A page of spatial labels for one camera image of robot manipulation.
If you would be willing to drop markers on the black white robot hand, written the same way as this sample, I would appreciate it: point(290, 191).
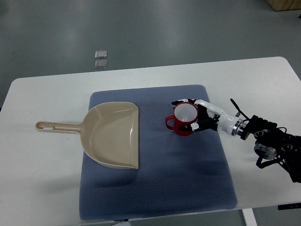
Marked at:
point(211, 117)

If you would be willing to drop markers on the red mug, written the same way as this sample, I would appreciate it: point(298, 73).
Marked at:
point(184, 114)

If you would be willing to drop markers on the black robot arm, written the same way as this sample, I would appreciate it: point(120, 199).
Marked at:
point(273, 144)

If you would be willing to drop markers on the beige plastic dustpan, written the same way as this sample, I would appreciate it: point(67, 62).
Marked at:
point(109, 134)

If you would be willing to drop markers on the blue textured mat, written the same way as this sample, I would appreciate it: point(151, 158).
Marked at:
point(176, 174)

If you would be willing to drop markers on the white table leg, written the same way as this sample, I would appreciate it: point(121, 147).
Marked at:
point(249, 217)

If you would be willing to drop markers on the black table control panel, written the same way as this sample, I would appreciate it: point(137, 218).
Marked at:
point(289, 206)

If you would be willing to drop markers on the lower metal floor plate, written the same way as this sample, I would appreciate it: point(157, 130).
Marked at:
point(99, 64)

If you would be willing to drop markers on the metal floor plate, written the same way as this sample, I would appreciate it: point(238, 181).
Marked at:
point(99, 64)
point(100, 54)

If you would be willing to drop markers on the upper metal floor plate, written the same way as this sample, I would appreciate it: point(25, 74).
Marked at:
point(100, 54)

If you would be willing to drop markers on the wooden box corner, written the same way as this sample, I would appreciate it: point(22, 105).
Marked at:
point(285, 5)

